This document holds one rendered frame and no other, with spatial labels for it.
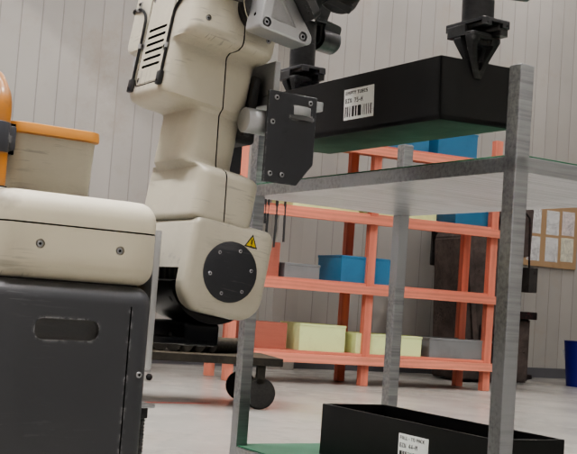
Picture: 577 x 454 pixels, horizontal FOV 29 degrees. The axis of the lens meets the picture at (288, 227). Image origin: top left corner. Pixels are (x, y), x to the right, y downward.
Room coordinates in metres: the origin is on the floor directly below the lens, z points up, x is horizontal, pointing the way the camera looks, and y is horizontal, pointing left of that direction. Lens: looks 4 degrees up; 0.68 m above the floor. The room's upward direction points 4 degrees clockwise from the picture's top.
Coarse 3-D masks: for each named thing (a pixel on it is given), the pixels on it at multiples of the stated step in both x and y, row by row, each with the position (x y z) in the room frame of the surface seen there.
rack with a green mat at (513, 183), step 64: (512, 128) 1.79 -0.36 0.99; (256, 192) 2.52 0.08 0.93; (320, 192) 2.33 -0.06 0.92; (384, 192) 2.24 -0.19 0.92; (448, 192) 2.16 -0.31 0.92; (512, 192) 1.78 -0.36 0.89; (576, 192) 2.01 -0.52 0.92; (512, 256) 1.78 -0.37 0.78; (512, 320) 1.79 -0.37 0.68; (384, 384) 2.76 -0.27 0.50; (512, 384) 1.79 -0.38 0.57; (256, 448) 2.50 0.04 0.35; (512, 448) 1.79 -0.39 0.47
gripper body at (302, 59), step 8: (304, 48) 2.37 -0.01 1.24; (312, 48) 2.38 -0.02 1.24; (296, 56) 2.37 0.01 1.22; (304, 56) 2.37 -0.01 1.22; (312, 56) 2.38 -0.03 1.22; (296, 64) 2.37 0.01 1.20; (304, 64) 2.34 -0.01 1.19; (312, 64) 2.38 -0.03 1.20; (296, 72) 2.37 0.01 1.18; (304, 72) 2.39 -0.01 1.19; (320, 72) 2.36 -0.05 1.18
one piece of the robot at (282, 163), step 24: (264, 72) 1.93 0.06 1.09; (264, 96) 1.93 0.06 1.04; (288, 96) 1.89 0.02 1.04; (240, 120) 1.89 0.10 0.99; (264, 120) 1.88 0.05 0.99; (288, 120) 1.90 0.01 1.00; (312, 120) 1.92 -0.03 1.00; (240, 144) 1.94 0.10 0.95; (264, 144) 1.88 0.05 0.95; (288, 144) 1.90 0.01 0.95; (312, 144) 1.92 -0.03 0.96; (240, 168) 2.14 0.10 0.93; (264, 168) 1.87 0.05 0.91; (288, 168) 1.90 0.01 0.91
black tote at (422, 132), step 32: (416, 64) 1.93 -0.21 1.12; (448, 64) 1.88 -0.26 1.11; (480, 64) 1.92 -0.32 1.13; (320, 96) 2.18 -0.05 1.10; (352, 96) 2.09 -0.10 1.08; (384, 96) 2.01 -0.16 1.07; (416, 96) 1.93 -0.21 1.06; (448, 96) 1.89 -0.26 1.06; (480, 96) 1.92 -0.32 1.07; (320, 128) 2.18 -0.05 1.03; (352, 128) 2.09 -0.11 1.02; (384, 128) 2.01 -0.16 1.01; (416, 128) 2.00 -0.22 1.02; (448, 128) 1.98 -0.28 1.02; (480, 128) 1.97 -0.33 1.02
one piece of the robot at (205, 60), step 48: (144, 0) 1.98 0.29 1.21; (192, 0) 1.80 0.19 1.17; (144, 48) 1.93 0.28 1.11; (192, 48) 1.85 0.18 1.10; (240, 48) 1.84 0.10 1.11; (144, 96) 1.90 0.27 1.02; (192, 96) 1.85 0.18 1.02; (240, 96) 1.90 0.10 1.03; (192, 144) 1.87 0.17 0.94; (192, 192) 1.85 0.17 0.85; (240, 192) 1.87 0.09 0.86; (192, 240) 1.83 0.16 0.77; (240, 240) 1.88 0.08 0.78; (192, 288) 1.83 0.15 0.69; (240, 288) 1.88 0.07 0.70
